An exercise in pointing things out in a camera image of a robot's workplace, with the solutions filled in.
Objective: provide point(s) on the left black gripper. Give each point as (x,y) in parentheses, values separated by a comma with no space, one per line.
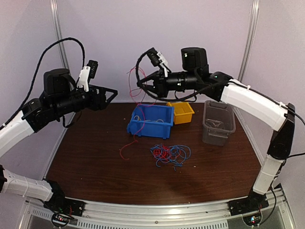
(101,103)

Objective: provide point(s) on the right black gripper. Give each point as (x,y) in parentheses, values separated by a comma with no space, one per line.
(160,87)

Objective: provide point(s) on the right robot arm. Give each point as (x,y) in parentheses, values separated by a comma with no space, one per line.
(224,88)

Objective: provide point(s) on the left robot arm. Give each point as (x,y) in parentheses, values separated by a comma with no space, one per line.
(61,96)

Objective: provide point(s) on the blue plastic bin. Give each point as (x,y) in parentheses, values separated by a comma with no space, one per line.
(151,121)

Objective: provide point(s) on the yellow plastic bin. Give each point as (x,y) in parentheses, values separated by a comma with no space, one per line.
(183,112)

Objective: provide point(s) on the clear grey plastic container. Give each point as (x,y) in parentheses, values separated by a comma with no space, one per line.
(218,123)

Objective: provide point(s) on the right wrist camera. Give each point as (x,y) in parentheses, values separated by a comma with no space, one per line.
(157,59)

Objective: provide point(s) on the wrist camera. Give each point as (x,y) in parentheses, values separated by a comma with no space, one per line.
(157,59)
(87,73)

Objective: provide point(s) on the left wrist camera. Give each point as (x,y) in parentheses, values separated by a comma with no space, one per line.
(87,73)

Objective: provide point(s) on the left aluminium frame post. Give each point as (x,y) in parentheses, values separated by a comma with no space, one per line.
(58,33)

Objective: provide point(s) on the aluminium frame post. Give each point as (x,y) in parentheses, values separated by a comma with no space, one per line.
(58,33)
(254,15)

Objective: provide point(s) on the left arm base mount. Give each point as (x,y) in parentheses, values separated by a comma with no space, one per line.
(60,203)

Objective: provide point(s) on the right aluminium frame post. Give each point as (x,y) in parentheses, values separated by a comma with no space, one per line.
(254,15)

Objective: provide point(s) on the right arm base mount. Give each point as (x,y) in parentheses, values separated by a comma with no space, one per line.
(253,202)

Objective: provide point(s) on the aluminium front rail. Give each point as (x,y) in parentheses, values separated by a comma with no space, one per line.
(209,215)

